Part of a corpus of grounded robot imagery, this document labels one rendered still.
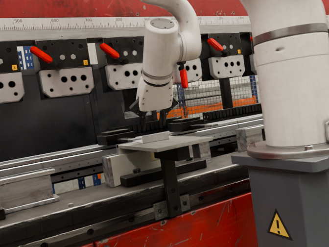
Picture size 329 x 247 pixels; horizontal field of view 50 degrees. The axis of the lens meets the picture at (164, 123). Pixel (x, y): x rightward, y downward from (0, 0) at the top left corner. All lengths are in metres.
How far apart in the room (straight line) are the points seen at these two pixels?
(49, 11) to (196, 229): 0.79
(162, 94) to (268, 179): 0.49
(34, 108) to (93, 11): 0.61
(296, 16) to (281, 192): 0.27
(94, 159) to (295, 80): 0.95
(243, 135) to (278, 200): 0.83
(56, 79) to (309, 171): 0.76
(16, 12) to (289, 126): 0.80
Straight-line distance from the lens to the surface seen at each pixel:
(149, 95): 0.99
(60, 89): 1.07
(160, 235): 1.11
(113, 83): 1.12
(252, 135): 1.43
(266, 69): 0.61
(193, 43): 0.94
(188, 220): 1.14
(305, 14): 0.61
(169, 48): 0.91
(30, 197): 1.09
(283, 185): 0.60
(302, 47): 0.60
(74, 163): 1.37
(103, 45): 1.09
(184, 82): 1.20
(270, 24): 0.61
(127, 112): 1.17
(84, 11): 1.15
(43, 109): 1.62
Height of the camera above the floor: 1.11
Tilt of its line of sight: 3 degrees down
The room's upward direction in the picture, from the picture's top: 8 degrees counter-clockwise
